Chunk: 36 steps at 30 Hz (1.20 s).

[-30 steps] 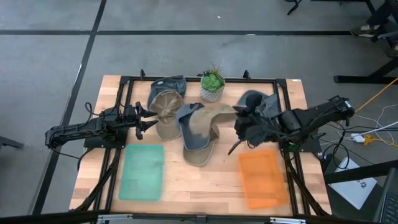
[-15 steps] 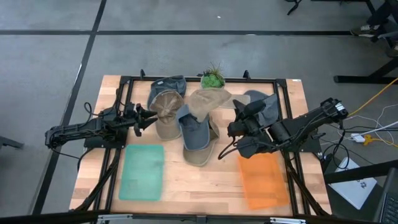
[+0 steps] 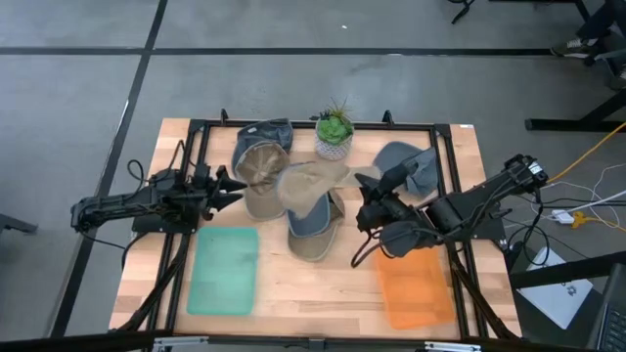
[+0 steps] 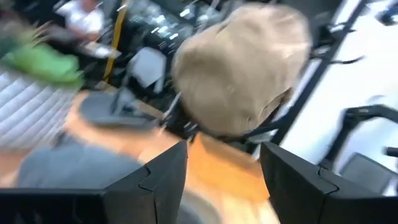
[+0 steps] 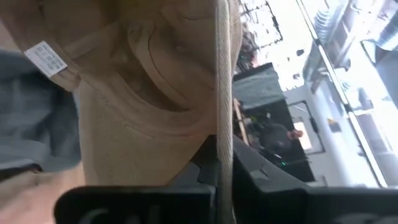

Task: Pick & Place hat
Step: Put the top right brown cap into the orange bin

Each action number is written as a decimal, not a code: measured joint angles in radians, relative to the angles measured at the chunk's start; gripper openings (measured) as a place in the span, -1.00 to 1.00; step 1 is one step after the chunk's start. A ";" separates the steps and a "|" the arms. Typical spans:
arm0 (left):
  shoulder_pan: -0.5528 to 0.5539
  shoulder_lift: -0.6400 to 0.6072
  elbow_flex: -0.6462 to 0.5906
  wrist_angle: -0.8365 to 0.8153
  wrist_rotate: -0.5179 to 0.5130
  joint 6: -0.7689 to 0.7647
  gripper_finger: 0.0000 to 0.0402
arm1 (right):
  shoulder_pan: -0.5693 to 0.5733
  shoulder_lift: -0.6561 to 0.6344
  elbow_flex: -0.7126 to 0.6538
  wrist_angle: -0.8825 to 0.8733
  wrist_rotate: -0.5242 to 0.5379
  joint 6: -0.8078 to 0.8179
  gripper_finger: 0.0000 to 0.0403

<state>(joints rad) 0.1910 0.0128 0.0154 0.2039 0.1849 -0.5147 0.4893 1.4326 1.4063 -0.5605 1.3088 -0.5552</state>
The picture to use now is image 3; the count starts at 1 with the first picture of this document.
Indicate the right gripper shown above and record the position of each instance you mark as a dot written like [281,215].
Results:
[386,207]

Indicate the black aluminium table frame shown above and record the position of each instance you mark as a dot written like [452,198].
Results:
[371,125]

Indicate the person's leg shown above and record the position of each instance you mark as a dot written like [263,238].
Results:
[599,19]

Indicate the orange plastic bin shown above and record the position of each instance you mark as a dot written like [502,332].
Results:
[415,293]

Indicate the black office chair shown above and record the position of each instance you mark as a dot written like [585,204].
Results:
[609,55]

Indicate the black metal bar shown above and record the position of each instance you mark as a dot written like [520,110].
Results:
[562,271]

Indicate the grey clothes pile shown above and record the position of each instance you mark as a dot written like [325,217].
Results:
[310,220]

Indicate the black chair base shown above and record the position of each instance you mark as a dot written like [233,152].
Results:
[463,11]

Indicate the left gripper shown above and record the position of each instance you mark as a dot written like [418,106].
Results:
[205,193]

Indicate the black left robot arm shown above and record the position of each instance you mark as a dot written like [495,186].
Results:
[112,203]

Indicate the grey furniture foot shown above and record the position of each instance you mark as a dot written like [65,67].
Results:
[14,224]

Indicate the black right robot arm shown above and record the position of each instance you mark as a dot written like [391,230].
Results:
[489,188]

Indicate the person's shoe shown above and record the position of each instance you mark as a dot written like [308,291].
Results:
[569,47]

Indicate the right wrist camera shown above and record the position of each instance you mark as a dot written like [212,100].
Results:
[403,239]

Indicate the potted succulent plant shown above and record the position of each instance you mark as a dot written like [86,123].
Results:
[334,132]

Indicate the black desk leg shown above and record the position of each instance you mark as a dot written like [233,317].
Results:
[562,125]

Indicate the silver metal bracket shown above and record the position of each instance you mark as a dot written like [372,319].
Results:
[452,346]
[178,340]

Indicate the green plastic bin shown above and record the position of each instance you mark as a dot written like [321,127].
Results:
[222,274]

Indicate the black gantry bar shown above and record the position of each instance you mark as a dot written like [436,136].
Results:
[49,344]

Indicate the white box with logo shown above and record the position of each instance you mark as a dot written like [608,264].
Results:
[557,298]

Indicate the black laptop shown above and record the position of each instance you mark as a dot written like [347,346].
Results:
[611,322]

